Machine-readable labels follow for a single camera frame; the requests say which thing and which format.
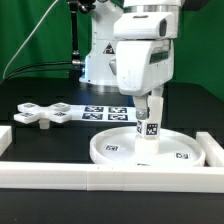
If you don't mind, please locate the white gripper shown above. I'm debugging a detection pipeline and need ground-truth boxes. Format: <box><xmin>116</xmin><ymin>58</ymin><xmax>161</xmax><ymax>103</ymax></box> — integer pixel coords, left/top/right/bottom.
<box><xmin>114</xmin><ymin>12</ymin><xmax>174</xmax><ymax>120</ymax></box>

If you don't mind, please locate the white round table top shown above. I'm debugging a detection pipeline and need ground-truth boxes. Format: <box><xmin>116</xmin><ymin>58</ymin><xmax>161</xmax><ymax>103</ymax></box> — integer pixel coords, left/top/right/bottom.
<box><xmin>90</xmin><ymin>126</ymin><xmax>205</xmax><ymax>168</ymax></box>

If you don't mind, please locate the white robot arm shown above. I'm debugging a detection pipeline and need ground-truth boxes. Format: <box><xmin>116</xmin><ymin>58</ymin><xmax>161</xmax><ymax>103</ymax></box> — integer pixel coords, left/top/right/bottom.
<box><xmin>80</xmin><ymin>0</ymin><xmax>211</xmax><ymax>120</ymax></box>

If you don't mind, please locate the white marker sheet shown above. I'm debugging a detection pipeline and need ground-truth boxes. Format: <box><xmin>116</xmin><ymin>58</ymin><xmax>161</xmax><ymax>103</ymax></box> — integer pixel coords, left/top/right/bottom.
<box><xmin>69</xmin><ymin>105</ymin><xmax>137</xmax><ymax>123</ymax></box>

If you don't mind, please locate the white cross-shaped table base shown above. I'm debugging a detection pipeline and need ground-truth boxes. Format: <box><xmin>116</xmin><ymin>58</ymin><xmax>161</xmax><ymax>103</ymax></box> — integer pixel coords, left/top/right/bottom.
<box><xmin>14</xmin><ymin>102</ymin><xmax>72</xmax><ymax>130</ymax></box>

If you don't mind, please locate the black camera stand pole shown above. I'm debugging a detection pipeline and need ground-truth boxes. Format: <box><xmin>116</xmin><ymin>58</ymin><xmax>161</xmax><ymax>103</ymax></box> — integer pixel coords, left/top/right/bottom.
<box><xmin>66</xmin><ymin>0</ymin><xmax>96</xmax><ymax>77</ymax></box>

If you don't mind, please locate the white right fence rail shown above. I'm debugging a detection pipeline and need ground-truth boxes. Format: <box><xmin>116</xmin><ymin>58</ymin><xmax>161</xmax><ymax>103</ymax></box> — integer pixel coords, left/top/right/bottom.
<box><xmin>196</xmin><ymin>132</ymin><xmax>224</xmax><ymax>168</ymax></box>

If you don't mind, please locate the white fence rail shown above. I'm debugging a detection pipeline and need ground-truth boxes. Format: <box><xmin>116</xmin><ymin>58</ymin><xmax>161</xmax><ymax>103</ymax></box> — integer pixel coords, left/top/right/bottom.
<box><xmin>0</xmin><ymin>126</ymin><xmax>12</xmax><ymax>156</ymax></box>
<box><xmin>0</xmin><ymin>162</ymin><xmax>224</xmax><ymax>193</ymax></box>
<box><xmin>196</xmin><ymin>132</ymin><xmax>224</xmax><ymax>168</ymax></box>

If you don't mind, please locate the black cable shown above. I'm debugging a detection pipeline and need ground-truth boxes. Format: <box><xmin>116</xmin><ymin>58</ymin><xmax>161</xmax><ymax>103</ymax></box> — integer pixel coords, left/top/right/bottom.
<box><xmin>0</xmin><ymin>61</ymin><xmax>74</xmax><ymax>85</ymax></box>

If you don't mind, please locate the grey cable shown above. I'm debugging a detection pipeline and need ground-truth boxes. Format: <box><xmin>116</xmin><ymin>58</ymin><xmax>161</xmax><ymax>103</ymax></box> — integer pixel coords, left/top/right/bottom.
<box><xmin>2</xmin><ymin>0</ymin><xmax>59</xmax><ymax>80</ymax></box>

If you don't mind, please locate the white left fence rail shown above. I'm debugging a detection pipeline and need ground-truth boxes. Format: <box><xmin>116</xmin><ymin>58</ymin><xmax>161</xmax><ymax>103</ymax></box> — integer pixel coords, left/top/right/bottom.
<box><xmin>0</xmin><ymin>126</ymin><xmax>12</xmax><ymax>156</ymax></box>

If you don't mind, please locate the white front fence rail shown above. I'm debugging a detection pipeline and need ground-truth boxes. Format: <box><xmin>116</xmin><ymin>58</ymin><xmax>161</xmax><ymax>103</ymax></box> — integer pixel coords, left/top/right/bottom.
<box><xmin>0</xmin><ymin>162</ymin><xmax>224</xmax><ymax>193</ymax></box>

